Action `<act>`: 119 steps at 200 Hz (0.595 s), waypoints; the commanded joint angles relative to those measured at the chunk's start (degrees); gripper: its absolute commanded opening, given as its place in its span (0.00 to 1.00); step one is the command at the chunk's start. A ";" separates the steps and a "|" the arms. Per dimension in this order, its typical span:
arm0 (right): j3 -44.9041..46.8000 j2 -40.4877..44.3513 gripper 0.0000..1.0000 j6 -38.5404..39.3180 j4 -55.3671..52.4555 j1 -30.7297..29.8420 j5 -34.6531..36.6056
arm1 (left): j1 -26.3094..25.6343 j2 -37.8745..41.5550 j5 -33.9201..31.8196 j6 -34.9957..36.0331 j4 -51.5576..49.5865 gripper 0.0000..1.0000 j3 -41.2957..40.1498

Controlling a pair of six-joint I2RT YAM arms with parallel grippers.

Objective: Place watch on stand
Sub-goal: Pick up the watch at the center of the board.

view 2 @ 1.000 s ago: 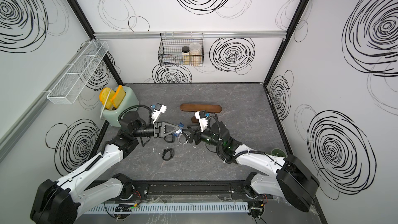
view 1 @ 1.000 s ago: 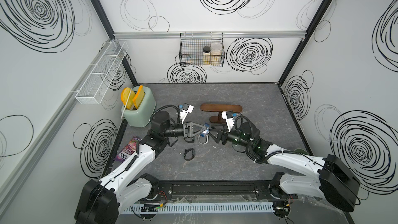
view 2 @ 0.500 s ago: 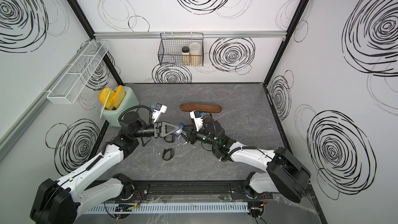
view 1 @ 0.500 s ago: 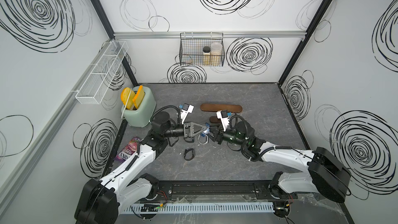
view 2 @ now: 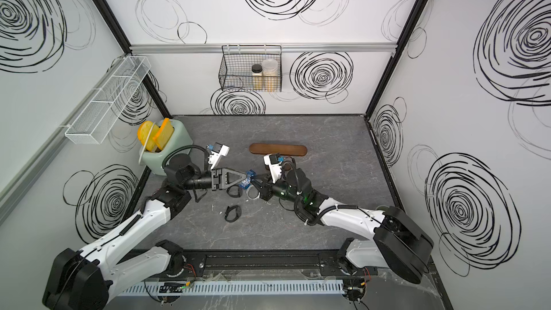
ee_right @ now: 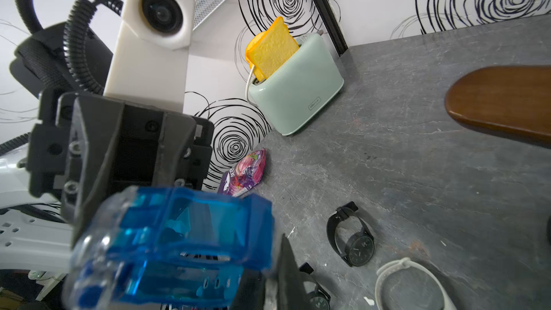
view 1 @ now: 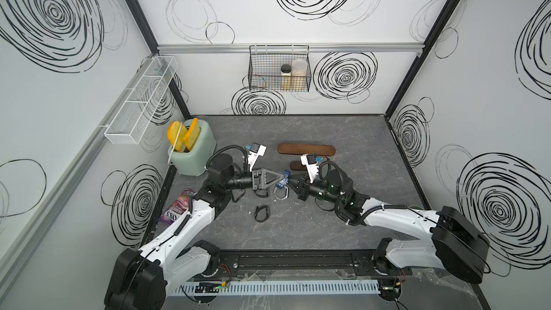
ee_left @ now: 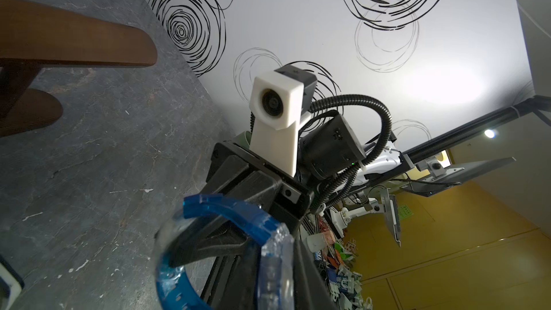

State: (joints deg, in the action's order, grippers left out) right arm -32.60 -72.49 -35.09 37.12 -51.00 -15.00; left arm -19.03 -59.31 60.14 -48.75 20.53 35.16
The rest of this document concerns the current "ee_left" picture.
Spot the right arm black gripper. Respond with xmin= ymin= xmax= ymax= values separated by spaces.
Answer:
xmin=168 ymin=142 xmax=337 ymax=310

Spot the black corrugated cable hose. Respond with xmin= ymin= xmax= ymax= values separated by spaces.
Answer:
xmin=307 ymin=93 xmax=393 ymax=214

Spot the blue translucent watch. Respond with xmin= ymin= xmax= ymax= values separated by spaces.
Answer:
xmin=154 ymin=195 xmax=296 ymax=309

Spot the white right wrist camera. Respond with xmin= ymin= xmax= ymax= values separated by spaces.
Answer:
xmin=249 ymin=65 xmax=317 ymax=177

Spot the dark wooden watch stand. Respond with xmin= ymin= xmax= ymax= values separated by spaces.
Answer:
xmin=1 ymin=0 xmax=157 ymax=136

